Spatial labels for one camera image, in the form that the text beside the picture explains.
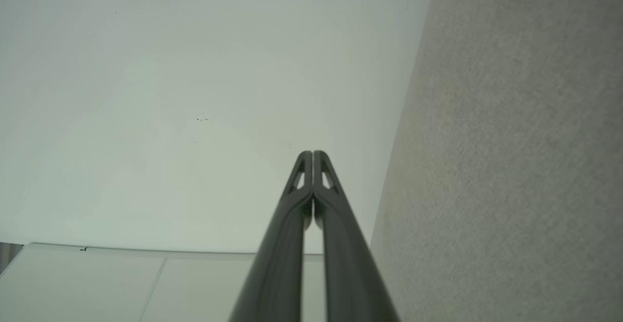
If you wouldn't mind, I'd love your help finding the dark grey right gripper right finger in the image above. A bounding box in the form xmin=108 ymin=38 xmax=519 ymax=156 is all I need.
xmin=313 ymin=151 xmax=401 ymax=322

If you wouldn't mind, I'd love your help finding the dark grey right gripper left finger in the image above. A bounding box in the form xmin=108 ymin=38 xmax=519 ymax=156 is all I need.
xmin=229 ymin=151 xmax=312 ymax=322

